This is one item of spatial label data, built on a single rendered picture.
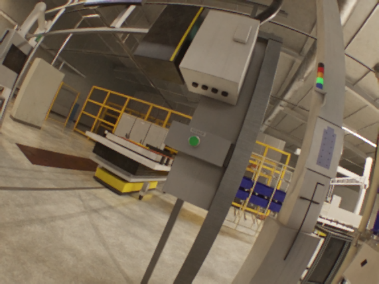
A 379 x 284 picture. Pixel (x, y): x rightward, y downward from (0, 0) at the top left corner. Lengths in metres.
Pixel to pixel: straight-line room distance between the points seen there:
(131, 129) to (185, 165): 7.64
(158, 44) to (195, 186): 0.51
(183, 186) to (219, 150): 0.19
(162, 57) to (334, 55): 1.77
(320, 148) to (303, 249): 0.76
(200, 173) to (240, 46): 0.44
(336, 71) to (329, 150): 0.77
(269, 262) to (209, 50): 1.34
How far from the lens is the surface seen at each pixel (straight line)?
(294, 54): 13.10
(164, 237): 1.22
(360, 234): 0.62
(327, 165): 1.55
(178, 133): 0.56
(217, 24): 0.66
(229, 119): 0.65
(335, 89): 1.82
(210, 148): 0.54
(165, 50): 0.63
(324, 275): 2.42
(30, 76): 6.56
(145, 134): 7.87
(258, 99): 0.65
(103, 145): 3.57
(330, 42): 2.19
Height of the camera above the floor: 1.08
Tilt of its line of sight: 6 degrees up
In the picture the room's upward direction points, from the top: 23 degrees clockwise
